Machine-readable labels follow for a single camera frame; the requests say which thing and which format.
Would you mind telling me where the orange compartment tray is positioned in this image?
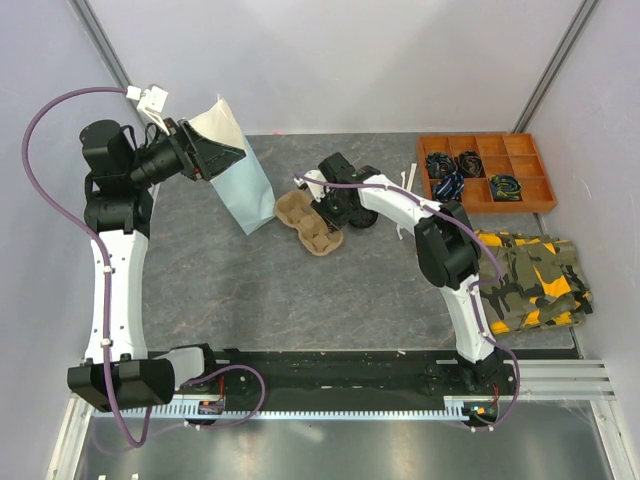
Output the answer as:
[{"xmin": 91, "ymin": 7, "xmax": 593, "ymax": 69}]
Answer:
[{"xmin": 416, "ymin": 132, "xmax": 557, "ymax": 214}]

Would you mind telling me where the blue striped rolled tie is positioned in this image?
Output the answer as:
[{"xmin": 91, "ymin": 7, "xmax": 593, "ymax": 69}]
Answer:
[{"xmin": 432, "ymin": 172, "xmax": 465, "ymax": 203}]

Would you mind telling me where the brown cardboard cup carrier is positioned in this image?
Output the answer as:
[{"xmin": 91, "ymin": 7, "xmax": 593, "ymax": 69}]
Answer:
[{"xmin": 274, "ymin": 190, "xmax": 344, "ymax": 257}]

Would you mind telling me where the green yellow rolled tie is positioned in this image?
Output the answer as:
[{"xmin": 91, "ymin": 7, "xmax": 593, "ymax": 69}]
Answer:
[{"xmin": 489, "ymin": 174, "xmax": 522, "ymax": 202}]

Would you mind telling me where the slotted cable duct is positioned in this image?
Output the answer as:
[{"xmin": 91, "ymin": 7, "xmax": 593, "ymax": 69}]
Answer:
[{"xmin": 119, "ymin": 397, "xmax": 496, "ymax": 426}]

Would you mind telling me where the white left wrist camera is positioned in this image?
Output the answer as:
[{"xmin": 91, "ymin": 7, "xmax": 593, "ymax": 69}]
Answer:
[{"xmin": 126, "ymin": 85, "xmax": 168, "ymax": 128}]

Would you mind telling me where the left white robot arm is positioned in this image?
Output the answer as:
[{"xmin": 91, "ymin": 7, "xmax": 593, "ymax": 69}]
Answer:
[{"xmin": 67, "ymin": 118, "xmax": 246, "ymax": 412}]

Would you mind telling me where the purple cable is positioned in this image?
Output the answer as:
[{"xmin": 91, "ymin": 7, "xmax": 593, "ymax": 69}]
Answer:
[
  {"xmin": 293, "ymin": 172, "xmax": 522, "ymax": 431},
  {"xmin": 22, "ymin": 85, "xmax": 266, "ymax": 454}
]

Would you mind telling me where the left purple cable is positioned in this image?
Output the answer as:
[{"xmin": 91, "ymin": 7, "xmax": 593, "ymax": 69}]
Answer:
[{"xmin": 22, "ymin": 85, "xmax": 266, "ymax": 454}]

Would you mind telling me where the white wrapped straw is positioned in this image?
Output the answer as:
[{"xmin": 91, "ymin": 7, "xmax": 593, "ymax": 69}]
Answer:
[
  {"xmin": 405, "ymin": 163, "xmax": 418, "ymax": 192},
  {"xmin": 396, "ymin": 170, "xmax": 406, "ymax": 241}
]

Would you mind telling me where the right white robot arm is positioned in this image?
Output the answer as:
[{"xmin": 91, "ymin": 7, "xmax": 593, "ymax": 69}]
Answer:
[{"xmin": 295, "ymin": 153, "xmax": 500, "ymax": 394}]

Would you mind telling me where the camouflage folded cloth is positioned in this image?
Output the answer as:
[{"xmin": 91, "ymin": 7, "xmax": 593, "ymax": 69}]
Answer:
[{"xmin": 476, "ymin": 230, "xmax": 593, "ymax": 335}]

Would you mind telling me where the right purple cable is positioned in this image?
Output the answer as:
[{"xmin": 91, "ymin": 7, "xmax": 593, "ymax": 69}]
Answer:
[{"xmin": 293, "ymin": 172, "xmax": 522, "ymax": 431}]

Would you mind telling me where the white and blue paper bag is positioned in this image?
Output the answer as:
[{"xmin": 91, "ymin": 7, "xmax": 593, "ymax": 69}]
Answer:
[{"xmin": 188, "ymin": 96, "xmax": 275, "ymax": 235}]

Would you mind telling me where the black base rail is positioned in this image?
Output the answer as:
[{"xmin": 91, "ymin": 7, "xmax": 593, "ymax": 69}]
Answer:
[{"xmin": 180, "ymin": 349, "xmax": 516, "ymax": 411}]

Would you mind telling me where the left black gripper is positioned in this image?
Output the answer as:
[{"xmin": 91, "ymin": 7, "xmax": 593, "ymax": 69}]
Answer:
[{"xmin": 126, "ymin": 118, "xmax": 244, "ymax": 188}]

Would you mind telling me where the black brown rolled tie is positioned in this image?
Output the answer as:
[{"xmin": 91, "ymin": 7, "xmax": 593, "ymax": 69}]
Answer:
[{"xmin": 456, "ymin": 150, "xmax": 484, "ymax": 178}]

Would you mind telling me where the dark blue rolled tie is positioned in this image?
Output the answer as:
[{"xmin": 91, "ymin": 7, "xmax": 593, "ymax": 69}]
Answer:
[{"xmin": 426, "ymin": 152, "xmax": 457, "ymax": 179}]

